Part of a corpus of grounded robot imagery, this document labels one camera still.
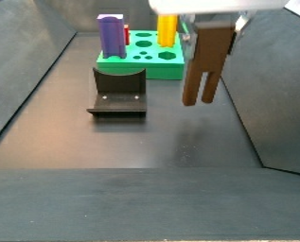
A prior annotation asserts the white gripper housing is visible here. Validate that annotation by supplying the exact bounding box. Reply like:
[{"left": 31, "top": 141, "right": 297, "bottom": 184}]
[{"left": 149, "top": 0, "right": 288, "bottom": 60}]

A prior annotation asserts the brown two-pronged peg block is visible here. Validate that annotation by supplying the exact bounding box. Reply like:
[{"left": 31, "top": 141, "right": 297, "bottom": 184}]
[{"left": 182, "top": 21, "right": 236, "bottom": 106}]

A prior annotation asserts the green shape sorter board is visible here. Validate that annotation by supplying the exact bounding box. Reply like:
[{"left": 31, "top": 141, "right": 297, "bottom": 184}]
[{"left": 97, "top": 30, "right": 185, "bottom": 80}]

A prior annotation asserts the red square block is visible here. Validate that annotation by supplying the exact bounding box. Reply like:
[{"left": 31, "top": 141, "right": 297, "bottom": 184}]
[{"left": 125, "top": 24, "right": 129, "bottom": 45}]

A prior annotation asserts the yellow star prism block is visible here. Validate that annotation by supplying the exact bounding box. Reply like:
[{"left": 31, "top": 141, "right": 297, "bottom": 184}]
[{"left": 157, "top": 15, "right": 177, "bottom": 47}]

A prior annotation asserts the purple arch prism block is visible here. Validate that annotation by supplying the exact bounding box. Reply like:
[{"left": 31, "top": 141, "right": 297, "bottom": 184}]
[{"left": 97, "top": 14, "right": 127, "bottom": 59}]

